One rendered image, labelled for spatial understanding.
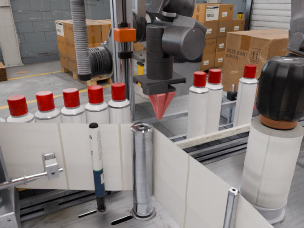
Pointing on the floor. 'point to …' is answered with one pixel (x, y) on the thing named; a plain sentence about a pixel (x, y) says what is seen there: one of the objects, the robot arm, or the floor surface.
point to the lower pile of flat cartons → (2, 73)
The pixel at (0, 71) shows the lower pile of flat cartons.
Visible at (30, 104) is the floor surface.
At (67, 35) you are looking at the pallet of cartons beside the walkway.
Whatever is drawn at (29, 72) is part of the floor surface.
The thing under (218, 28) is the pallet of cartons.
